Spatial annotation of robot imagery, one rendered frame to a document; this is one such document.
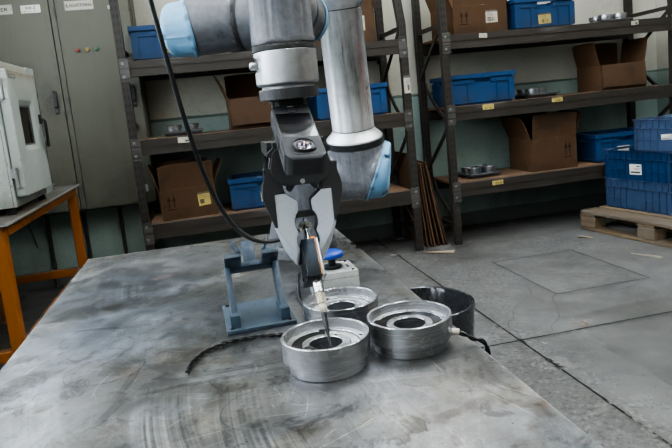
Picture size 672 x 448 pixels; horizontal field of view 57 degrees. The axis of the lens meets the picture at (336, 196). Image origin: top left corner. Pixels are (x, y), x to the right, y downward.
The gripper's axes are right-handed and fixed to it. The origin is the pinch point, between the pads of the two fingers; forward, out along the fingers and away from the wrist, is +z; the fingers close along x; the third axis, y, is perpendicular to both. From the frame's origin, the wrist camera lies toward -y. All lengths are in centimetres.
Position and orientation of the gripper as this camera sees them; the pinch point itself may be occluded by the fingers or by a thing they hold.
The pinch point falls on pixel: (309, 253)
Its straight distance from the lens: 75.9
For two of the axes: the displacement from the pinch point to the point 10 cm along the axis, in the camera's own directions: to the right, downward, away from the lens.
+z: 1.0, 9.8, 1.5
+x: -9.7, 1.3, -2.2
